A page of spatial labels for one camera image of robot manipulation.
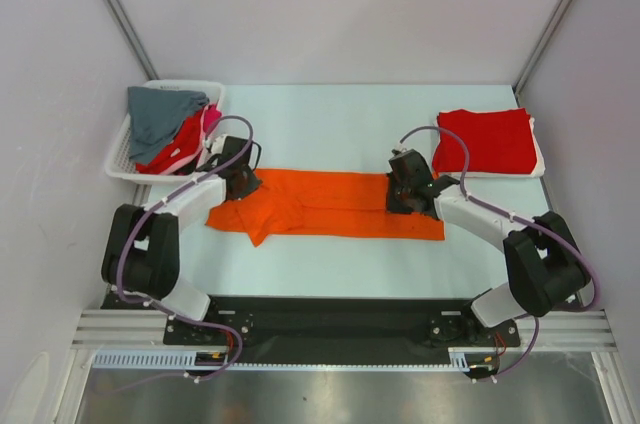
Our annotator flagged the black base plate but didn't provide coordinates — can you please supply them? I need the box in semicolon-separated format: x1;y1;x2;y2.
99;293;521;366

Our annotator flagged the red t shirt in basket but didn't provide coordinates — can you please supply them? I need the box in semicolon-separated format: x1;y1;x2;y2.
135;110;207;175

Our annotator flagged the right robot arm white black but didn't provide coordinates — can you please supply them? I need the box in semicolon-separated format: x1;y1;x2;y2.
387;149;592;345

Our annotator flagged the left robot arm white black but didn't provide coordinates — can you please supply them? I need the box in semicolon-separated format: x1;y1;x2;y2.
101;135;262;344

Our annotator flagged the left corner aluminium post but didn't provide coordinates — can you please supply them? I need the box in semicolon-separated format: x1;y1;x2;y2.
103;0;159;80

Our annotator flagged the aluminium rail frame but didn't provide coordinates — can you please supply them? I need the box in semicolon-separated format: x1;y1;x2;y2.
71;310;617;352

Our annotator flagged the right corner aluminium post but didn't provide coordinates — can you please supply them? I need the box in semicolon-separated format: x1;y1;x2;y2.
512;0;576;100

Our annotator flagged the white slotted cable duct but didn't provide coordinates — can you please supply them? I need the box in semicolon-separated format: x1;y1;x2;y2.
92;348;496;373

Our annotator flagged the grey t shirt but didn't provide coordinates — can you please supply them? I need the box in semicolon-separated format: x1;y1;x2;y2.
127;86;209;165

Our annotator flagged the orange t shirt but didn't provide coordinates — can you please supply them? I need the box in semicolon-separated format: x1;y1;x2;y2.
206;168;445;247

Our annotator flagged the corner aluminium post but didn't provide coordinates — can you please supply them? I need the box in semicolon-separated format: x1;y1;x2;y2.
103;0;159;80
512;0;576;100

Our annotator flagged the pink t shirt in basket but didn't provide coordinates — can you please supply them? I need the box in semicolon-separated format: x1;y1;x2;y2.
201;103;222;137

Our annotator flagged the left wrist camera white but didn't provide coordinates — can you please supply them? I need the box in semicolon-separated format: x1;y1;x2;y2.
203;134;228;155

